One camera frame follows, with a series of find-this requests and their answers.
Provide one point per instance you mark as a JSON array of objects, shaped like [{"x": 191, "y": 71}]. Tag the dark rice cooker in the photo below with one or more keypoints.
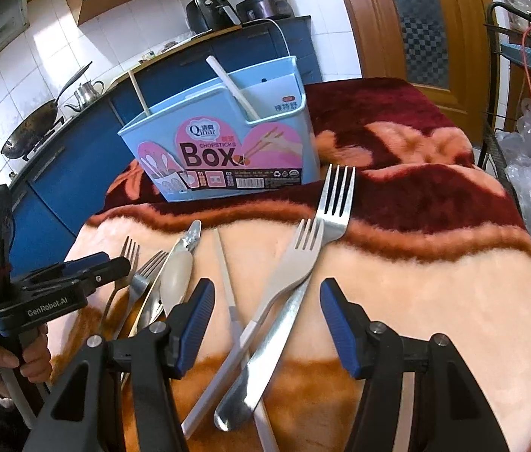
[{"x": 263, "y": 7}]

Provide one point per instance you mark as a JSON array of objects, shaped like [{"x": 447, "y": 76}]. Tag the wooden chopstick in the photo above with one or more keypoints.
[{"x": 137, "y": 92}]

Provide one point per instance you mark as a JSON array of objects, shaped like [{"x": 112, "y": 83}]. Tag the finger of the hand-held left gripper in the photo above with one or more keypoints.
[
  {"x": 105, "y": 275},
  {"x": 84, "y": 263}
]

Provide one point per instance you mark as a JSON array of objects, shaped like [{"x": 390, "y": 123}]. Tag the maroon and peach blanket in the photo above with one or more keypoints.
[{"x": 387, "y": 268}]

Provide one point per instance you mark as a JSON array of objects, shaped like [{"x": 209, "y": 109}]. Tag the wooden door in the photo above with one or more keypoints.
[{"x": 373, "y": 33}]

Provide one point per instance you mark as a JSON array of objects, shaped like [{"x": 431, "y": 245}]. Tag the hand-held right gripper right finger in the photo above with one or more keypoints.
[{"x": 340, "y": 334}]

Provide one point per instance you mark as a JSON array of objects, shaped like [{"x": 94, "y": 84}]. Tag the steel kettle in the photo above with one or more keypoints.
[{"x": 87, "y": 94}]

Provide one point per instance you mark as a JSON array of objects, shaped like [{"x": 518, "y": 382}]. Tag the black wok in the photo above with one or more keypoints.
[{"x": 30, "y": 132}]

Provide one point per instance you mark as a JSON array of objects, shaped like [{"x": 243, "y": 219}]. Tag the white chopstick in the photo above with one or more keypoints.
[{"x": 227, "y": 82}]

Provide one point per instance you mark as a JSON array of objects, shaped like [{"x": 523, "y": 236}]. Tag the metal chopstick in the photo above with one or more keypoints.
[{"x": 224, "y": 273}]

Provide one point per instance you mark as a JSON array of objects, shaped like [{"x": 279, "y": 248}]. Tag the black air fryer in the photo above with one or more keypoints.
[{"x": 204, "y": 14}]

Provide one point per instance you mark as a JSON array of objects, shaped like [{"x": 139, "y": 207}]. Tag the blue kitchen cabinets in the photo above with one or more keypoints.
[{"x": 82, "y": 174}]

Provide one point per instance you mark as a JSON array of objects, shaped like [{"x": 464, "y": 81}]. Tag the black metal rack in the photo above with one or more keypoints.
[{"x": 493, "y": 80}]

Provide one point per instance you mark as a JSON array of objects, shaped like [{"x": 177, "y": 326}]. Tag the small steel fork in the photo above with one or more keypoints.
[
  {"x": 140, "y": 283},
  {"x": 131, "y": 260}
]

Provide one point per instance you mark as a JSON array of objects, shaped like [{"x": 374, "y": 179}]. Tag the beige spoon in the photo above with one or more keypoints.
[{"x": 176, "y": 278}]

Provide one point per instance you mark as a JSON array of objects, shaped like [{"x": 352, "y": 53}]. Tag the light blue utensil box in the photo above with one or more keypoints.
[{"x": 162, "y": 122}]

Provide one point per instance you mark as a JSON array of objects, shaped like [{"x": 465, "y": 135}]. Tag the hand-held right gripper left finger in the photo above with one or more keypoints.
[{"x": 194, "y": 329}]

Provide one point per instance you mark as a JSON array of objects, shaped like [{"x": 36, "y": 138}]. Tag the large steel fork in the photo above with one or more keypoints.
[{"x": 336, "y": 219}]

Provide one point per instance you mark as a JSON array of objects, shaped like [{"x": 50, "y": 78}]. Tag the person's left hand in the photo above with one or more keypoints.
[{"x": 35, "y": 367}]

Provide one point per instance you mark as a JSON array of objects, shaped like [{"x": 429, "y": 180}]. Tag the white paper packet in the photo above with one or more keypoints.
[{"x": 274, "y": 94}]

